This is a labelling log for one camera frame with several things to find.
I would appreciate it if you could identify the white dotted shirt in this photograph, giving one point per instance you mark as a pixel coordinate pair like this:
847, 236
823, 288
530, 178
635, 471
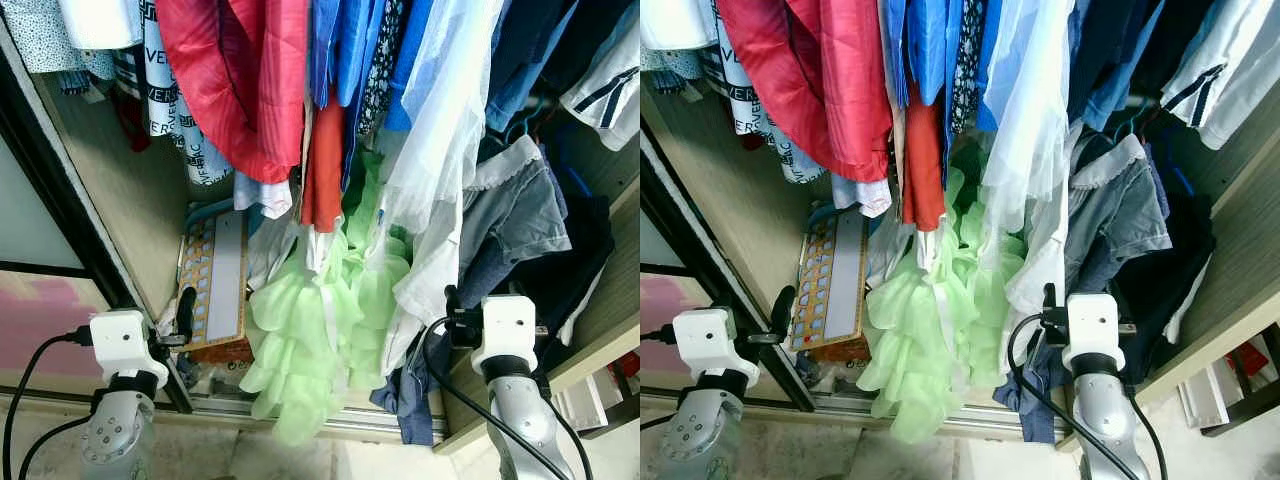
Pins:
35, 35
660, 60

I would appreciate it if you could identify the blue denim garment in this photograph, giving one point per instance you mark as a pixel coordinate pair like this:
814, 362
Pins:
1030, 400
410, 400

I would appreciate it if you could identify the black sliding door frame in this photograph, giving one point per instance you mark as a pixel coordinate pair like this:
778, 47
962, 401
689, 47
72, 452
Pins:
70, 220
720, 290

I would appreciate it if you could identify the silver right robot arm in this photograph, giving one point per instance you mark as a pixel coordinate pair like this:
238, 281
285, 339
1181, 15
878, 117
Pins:
1105, 420
520, 420

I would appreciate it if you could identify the white garment with navy stripe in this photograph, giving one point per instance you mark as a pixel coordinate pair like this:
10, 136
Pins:
610, 100
1230, 70

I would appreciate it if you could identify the light green ruffled dress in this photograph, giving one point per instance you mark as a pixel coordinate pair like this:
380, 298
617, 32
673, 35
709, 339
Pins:
900, 350
290, 340

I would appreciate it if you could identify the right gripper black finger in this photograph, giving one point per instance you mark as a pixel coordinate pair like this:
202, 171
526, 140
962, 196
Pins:
452, 300
1049, 300

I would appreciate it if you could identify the blue hanging shirt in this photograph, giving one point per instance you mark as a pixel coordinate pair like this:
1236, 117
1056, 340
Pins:
920, 45
335, 50

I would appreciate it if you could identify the red hanging jacket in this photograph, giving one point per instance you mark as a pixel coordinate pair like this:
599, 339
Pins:
800, 80
230, 80

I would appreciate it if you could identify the plain white garment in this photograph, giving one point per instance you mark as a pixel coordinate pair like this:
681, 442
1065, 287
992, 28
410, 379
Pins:
675, 20
100, 20

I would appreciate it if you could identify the white sheer garment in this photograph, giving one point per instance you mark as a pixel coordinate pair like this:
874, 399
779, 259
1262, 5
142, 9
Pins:
1030, 130
440, 150

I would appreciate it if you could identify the black white lettered garment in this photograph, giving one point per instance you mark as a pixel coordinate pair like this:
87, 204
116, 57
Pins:
160, 100
745, 100

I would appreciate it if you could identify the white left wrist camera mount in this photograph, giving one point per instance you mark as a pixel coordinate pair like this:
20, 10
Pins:
705, 345
120, 345

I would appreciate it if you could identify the grey shorts with lace waist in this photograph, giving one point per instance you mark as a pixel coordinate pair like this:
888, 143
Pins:
1115, 215
510, 215

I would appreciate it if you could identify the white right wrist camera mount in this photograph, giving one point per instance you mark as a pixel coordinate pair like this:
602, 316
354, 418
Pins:
508, 330
1095, 330

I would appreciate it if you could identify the black dotted hanging garment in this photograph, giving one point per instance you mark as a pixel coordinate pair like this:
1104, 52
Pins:
378, 70
965, 70

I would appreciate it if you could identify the white garment with pink hem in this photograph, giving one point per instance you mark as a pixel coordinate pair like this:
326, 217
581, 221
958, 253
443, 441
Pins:
265, 195
862, 195

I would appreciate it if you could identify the wooden wardrobe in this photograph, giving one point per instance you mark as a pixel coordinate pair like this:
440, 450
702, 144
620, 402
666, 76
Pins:
110, 220
740, 220

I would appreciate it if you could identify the white flat box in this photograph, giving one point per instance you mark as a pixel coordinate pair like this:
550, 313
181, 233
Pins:
1210, 395
585, 400

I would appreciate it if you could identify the navy hanging garment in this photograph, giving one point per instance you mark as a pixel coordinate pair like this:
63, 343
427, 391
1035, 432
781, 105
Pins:
540, 40
1120, 40

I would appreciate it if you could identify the dark navy garment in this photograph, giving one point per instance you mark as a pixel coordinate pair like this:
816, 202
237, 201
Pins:
575, 260
1185, 270

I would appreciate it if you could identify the orange-red hanging garment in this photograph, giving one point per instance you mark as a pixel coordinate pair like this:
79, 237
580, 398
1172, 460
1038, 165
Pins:
922, 170
322, 170

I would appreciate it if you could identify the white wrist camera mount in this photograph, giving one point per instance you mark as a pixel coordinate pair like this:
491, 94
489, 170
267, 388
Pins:
120, 345
705, 345
1095, 330
508, 330

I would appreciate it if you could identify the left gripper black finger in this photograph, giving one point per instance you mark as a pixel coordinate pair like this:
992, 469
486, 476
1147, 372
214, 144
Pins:
187, 310
783, 310

